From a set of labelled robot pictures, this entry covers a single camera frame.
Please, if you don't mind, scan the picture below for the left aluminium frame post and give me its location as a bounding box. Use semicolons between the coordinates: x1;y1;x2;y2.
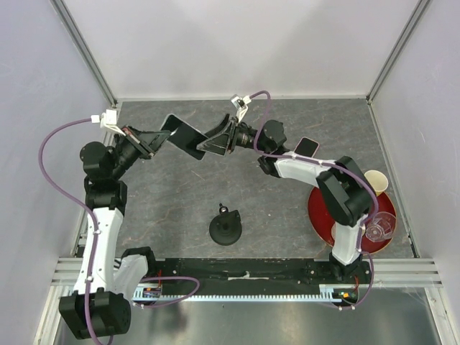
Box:
50;0;118;108

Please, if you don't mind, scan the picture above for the black phone clear case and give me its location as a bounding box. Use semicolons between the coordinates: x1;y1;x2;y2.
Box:
161;114;207;160

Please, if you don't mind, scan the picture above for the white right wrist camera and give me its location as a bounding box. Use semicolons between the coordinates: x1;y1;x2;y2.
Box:
231;95;252;123

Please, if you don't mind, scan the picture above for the black phone pink case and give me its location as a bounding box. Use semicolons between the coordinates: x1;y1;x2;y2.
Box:
294;137;320;157

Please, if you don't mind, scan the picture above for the aluminium frame post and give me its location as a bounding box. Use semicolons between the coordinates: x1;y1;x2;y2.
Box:
50;0;118;108
366;0;432;105

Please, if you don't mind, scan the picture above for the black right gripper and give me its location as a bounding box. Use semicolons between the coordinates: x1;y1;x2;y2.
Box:
197;113;269;157

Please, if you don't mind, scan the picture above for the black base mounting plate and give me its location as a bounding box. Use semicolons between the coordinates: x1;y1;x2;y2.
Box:
155;258;371;286

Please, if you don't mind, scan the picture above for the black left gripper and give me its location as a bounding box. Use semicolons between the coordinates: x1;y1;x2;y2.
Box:
109;124;170;180

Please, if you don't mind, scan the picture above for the beige paper cup upper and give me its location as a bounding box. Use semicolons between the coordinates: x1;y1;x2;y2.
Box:
364;170;389;196

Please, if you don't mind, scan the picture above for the right aluminium frame post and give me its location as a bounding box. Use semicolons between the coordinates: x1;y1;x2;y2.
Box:
366;0;432;105

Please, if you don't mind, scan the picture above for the black round base mount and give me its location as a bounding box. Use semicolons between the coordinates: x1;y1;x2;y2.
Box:
209;203;242;246

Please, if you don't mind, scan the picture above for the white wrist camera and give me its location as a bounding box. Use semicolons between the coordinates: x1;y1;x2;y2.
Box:
90;109;125;136
231;95;252;123

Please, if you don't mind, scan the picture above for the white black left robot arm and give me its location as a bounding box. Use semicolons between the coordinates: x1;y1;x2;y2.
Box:
59;126;170;339

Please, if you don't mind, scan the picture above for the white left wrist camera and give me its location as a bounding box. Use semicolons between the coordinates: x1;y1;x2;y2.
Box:
90;109;125;136

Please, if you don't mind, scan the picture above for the clear plastic cup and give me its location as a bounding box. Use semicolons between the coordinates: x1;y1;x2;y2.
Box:
365;211;397;243

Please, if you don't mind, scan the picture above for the grey slotted cable duct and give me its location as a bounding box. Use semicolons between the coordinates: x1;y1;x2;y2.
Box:
132;279;359;303

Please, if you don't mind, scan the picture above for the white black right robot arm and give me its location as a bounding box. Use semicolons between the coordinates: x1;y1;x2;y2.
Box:
196;116;378;283

